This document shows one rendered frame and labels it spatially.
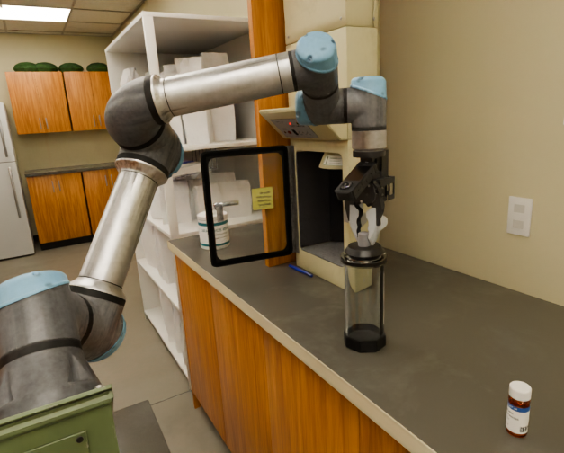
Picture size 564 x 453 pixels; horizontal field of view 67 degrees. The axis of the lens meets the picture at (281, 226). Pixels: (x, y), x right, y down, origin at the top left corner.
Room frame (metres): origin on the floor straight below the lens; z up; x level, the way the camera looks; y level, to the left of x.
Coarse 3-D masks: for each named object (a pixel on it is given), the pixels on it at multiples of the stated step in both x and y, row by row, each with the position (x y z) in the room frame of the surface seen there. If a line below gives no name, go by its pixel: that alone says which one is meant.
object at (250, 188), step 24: (216, 168) 1.42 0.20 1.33; (240, 168) 1.45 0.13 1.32; (264, 168) 1.47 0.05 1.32; (216, 192) 1.42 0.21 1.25; (240, 192) 1.44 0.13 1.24; (264, 192) 1.47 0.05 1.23; (216, 216) 1.41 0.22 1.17; (240, 216) 1.44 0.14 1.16; (264, 216) 1.47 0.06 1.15; (216, 240) 1.41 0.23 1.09; (240, 240) 1.44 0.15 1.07; (264, 240) 1.47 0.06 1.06
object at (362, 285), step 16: (384, 256) 0.92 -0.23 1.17; (352, 272) 0.91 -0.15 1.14; (368, 272) 0.90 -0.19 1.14; (352, 288) 0.91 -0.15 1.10; (368, 288) 0.90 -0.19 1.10; (352, 304) 0.91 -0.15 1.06; (368, 304) 0.90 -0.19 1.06; (352, 320) 0.91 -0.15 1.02; (368, 320) 0.90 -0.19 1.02; (352, 336) 0.91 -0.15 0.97; (368, 336) 0.90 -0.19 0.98
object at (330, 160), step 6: (324, 156) 1.40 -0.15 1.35; (330, 156) 1.36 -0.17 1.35; (336, 156) 1.35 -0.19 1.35; (324, 162) 1.38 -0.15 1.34; (330, 162) 1.36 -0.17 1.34; (336, 162) 1.34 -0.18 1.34; (342, 162) 1.34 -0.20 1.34; (324, 168) 1.37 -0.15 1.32; (330, 168) 1.35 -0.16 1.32; (336, 168) 1.33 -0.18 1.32; (342, 168) 1.33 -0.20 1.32
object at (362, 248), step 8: (360, 232) 0.95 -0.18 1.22; (368, 232) 0.94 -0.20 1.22; (360, 240) 0.93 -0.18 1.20; (368, 240) 0.93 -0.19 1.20; (352, 248) 0.92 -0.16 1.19; (360, 248) 0.92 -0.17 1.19; (368, 248) 0.92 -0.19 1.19; (376, 248) 0.91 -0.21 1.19; (352, 256) 0.92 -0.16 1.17; (360, 256) 0.90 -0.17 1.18; (368, 256) 0.90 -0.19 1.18; (376, 256) 0.91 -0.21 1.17
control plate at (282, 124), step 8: (272, 120) 1.44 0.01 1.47; (280, 120) 1.40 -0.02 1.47; (288, 120) 1.36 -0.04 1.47; (296, 120) 1.32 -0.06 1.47; (280, 128) 1.45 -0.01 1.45; (288, 128) 1.40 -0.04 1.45; (296, 128) 1.36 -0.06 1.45; (304, 128) 1.32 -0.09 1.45; (288, 136) 1.46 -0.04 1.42; (296, 136) 1.41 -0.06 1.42; (304, 136) 1.37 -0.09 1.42; (312, 136) 1.33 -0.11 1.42
